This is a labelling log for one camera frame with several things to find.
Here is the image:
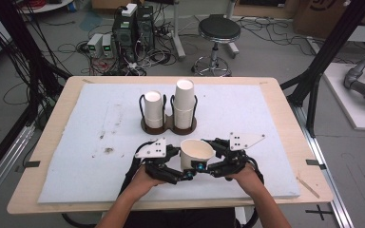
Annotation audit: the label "person's dark clothing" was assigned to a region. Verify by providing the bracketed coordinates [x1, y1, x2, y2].
[123, 207, 242, 228]

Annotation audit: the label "grey bench power supply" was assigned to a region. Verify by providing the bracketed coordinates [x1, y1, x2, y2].
[86, 33, 105, 59]
[102, 33, 115, 59]

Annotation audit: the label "single white paper cup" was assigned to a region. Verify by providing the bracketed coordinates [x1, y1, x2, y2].
[179, 138, 217, 172]

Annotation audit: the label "tangle of floor cables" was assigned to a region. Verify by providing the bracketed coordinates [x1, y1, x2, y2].
[75, 39, 179, 77]

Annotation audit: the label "white power adapter box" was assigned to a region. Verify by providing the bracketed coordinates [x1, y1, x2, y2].
[121, 3, 139, 18]

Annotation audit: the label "left hand-held gripper cable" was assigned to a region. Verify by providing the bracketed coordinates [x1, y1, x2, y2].
[119, 141, 155, 196]

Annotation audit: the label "black tape strip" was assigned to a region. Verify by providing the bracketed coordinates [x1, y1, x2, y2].
[14, 160, 42, 174]
[304, 159, 327, 170]

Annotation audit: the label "short white paper cup stack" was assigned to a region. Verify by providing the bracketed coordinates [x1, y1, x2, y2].
[144, 90, 164, 129]

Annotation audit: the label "aluminium rail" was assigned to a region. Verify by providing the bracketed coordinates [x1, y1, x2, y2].
[292, 104, 355, 228]
[0, 123, 36, 212]

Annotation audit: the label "hand-held gripper cable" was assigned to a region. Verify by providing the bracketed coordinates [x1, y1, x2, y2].
[248, 156, 266, 186]
[119, 141, 155, 196]

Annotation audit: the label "black frame post with cables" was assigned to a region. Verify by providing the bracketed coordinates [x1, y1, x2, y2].
[0, 0, 72, 99]

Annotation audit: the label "white platform board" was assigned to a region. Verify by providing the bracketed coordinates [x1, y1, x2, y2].
[322, 62, 365, 133]

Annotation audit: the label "thin wooden stick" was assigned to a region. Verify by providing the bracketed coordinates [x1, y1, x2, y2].
[296, 176, 321, 200]

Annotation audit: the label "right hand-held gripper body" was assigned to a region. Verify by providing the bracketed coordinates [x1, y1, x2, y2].
[216, 131, 266, 179]

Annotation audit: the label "white foam mat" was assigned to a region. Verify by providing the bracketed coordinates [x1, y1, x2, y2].
[37, 83, 301, 204]

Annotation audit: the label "dark brown double cup holder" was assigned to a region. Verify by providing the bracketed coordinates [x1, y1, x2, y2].
[138, 93, 200, 137]

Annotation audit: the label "white round table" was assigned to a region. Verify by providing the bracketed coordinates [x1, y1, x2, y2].
[18, 0, 74, 15]

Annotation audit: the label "black round stool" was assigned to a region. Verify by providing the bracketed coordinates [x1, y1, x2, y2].
[191, 13, 242, 78]

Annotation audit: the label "black metal frame stand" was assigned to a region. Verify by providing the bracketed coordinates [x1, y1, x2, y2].
[279, 0, 365, 138]

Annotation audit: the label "person's left hand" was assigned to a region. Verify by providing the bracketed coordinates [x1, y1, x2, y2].
[128, 163, 169, 200]

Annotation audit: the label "tall white paper cup stack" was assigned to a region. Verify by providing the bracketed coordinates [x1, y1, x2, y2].
[173, 78, 197, 130]

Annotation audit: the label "black computer tower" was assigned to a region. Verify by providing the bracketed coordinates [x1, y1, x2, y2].
[111, 12, 138, 64]
[136, 5, 156, 52]

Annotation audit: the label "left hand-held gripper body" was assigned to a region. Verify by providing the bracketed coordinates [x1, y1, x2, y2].
[134, 136, 181, 185]

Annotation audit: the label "person's right hand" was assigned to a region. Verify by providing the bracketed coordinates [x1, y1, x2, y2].
[223, 162, 266, 197]

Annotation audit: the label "grey metal desk leg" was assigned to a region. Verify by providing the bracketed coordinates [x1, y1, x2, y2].
[170, 0, 187, 62]

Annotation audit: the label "black floor cables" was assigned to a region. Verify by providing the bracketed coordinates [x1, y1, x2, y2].
[236, 16, 317, 57]

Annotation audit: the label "right hand-held gripper cable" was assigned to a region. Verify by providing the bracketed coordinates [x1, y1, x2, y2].
[248, 156, 266, 186]

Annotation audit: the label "cardboard box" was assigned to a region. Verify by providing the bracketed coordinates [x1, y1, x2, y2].
[292, 0, 365, 40]

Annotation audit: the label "black tape cross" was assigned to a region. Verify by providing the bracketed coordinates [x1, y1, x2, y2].
[305, 204, 335, 221]

